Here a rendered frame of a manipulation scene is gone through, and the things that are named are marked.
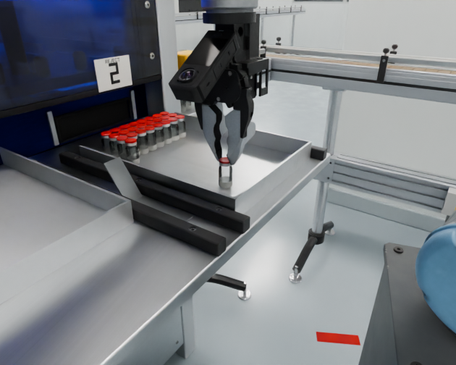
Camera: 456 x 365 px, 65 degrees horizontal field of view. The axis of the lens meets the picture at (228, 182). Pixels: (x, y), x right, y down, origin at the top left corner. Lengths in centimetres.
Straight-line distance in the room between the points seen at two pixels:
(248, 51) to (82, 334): 40
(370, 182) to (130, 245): 123
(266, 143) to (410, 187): 91
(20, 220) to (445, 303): 51
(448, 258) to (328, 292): 139
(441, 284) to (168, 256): 28
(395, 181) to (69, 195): 123
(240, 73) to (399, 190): 115
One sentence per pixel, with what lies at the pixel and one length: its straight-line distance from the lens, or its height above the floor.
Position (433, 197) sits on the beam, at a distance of 155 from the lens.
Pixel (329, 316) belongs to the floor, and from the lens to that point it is 161.
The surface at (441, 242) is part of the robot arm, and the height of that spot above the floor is 99.
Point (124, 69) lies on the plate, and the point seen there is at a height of 102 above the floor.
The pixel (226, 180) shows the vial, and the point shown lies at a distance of 56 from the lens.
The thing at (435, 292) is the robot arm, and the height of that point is 94.
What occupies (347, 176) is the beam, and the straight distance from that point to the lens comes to 158.
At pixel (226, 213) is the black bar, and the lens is 48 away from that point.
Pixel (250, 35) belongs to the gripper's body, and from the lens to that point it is 54.
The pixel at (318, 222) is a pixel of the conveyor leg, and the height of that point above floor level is 21.
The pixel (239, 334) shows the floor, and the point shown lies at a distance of 150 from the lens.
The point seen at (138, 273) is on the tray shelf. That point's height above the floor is 88.
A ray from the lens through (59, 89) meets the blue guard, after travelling 71.
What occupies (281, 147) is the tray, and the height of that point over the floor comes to 89.
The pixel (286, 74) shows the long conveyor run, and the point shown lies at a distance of 154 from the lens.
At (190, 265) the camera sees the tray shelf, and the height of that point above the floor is 88.
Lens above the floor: 115
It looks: 27 degrees down
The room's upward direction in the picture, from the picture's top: straight up
